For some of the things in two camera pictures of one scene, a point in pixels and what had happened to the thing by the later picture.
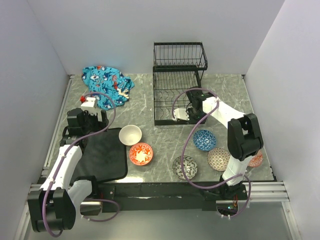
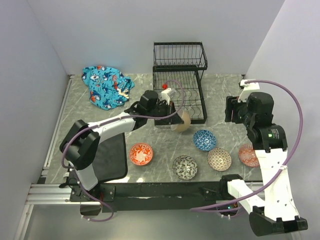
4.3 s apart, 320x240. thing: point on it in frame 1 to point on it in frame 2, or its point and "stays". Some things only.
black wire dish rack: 178,66 stays
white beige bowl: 130,135 to 182,127
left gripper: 99,125 to 170,109
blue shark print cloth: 110,88 stays
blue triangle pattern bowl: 204,140 stays
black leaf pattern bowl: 190,166 stays
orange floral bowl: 141,154 stays
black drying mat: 104,155 stays
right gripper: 191,120 to 232,104
